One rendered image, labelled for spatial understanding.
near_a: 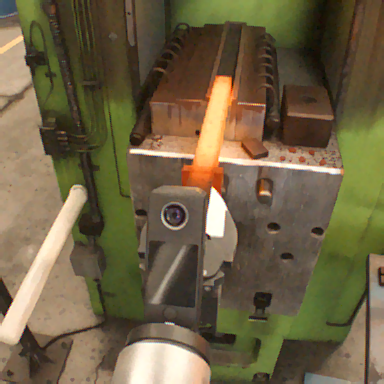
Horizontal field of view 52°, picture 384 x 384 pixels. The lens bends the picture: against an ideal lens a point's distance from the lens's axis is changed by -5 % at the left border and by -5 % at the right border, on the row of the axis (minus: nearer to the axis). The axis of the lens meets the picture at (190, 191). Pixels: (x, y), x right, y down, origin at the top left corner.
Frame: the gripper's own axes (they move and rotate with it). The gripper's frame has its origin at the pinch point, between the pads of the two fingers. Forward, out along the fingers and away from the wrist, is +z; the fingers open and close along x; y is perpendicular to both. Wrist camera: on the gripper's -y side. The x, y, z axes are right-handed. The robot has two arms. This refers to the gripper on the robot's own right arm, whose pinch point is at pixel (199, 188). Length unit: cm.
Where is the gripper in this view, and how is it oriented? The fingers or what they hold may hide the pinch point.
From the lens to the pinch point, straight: 46.1
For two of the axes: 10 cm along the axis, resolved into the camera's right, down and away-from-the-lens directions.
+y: 0.1, 7.8, 6.3
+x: 9.9, 0.9, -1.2
